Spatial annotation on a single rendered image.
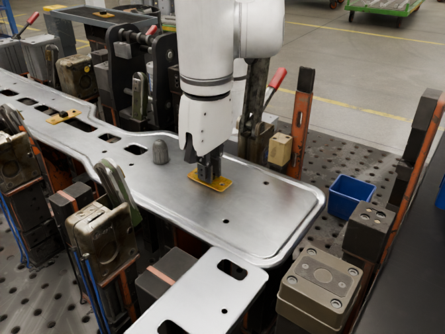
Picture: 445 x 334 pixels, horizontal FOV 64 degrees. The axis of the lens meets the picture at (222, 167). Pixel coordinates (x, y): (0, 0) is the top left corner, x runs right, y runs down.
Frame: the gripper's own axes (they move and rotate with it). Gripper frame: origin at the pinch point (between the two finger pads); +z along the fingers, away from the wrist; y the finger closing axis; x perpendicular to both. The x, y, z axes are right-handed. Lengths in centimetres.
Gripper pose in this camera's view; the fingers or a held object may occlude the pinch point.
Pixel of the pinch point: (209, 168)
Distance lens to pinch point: 66.4
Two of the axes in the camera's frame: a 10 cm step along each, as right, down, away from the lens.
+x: 8.1, 3.3, -4.9
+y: -5.9, 4.6, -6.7
